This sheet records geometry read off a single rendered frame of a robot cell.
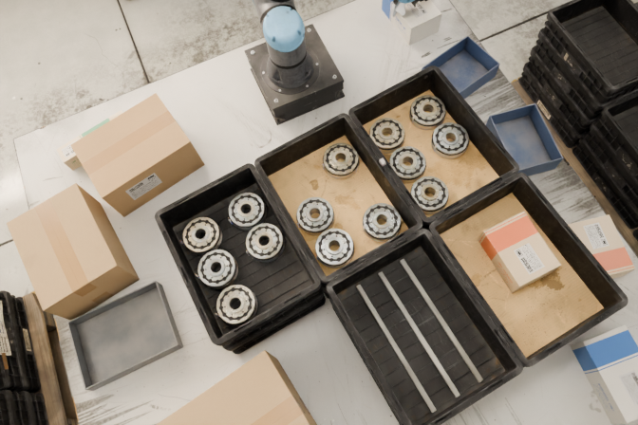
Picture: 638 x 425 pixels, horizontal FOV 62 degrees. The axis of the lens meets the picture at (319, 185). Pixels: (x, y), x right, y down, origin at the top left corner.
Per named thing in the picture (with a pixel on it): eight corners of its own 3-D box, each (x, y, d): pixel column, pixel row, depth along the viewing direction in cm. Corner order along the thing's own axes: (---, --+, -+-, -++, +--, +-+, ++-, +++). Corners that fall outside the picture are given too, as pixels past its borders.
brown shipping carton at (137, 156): (123, 217, 168) (101, 198, 154) (94, 167, 176) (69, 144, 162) (205, 164, 174) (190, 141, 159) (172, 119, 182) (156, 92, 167)
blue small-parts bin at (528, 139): (484, 126, 171) (489, 115, 165) (529, 114, 172) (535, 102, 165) (509, 181, 163) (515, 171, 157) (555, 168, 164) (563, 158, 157)
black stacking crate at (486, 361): (328, 295, 142) (324, 286, 132) (421, 241, 146) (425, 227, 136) (410, 438, 127) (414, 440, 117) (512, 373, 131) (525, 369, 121)
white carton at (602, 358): (570, 345, 143) (582, 341, 135) (610, 330, 144) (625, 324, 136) (610, 423, 135) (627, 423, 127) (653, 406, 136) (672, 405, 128)
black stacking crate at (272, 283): (168, 228, 154) (154, 214, 143) (258, 179, 158) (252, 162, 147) (226, 352, 139) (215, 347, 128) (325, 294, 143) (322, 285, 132)
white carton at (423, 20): (380, 7, 194) (381, -11, 186) (408, -7, 195) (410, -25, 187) (408, 46, 186) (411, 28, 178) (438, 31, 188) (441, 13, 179)
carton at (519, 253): (552, 272, 138) (561, 265, 131) (512, 293, 137) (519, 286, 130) (516, 220, 145) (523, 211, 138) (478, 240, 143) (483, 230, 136)
